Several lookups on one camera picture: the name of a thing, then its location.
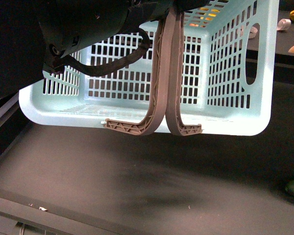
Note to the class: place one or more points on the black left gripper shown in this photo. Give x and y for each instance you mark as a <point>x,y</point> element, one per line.
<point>72,25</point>

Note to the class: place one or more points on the light blue plastic basket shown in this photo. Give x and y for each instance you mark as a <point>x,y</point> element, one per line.
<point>199,76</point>

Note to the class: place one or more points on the clear tape roll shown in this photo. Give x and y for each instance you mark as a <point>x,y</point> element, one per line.
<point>252,33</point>

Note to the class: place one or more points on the crumpled silver tape piece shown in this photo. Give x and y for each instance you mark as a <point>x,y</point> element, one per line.
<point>283,25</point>

